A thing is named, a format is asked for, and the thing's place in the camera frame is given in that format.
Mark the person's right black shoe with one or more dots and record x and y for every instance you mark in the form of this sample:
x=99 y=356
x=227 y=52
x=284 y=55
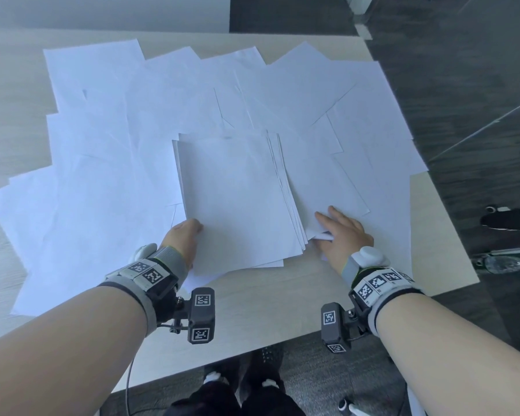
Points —
x=266 y=363

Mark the person's right hand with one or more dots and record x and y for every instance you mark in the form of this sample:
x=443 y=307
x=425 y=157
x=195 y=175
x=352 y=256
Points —
x=349 y=238

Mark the person's left hand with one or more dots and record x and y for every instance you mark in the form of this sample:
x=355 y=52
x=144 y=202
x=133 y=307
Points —
x=182 y=238

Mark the white pillar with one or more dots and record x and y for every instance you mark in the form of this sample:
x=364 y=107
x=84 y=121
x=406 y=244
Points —
x=359 y=4

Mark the light wooden table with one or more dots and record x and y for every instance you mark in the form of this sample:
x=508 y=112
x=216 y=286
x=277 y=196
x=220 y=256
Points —
x=264 y=307

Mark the person's left forearm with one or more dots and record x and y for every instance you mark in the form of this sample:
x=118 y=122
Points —
x=56 y=350

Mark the single white paper sheet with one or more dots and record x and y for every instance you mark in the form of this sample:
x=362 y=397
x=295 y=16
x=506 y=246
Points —
x=320 y=186

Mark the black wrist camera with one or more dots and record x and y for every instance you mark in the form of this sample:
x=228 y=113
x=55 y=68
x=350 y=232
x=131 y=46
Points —
x=333 y=327
x=200 y=316

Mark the person's black trousers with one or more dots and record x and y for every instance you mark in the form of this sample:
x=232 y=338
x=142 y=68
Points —
x=225 y=405

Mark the stack of white sheets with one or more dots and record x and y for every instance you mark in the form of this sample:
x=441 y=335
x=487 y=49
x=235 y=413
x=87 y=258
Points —
x=234 y=194

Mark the person's left black shoe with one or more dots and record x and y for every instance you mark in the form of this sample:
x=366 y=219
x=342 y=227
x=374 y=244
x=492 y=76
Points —
x=221 y=372

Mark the clear plastic water bottle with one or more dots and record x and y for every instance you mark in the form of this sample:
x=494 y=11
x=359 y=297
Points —
x=502 y=263

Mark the person's black shoe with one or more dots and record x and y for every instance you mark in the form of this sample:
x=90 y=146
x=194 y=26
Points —
x=266 y=363
x=221 y=372

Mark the person's right forearm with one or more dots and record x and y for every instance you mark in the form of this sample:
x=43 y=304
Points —
x=455 y=355

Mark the white chair leg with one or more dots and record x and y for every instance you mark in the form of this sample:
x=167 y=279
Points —
x=351 y=409

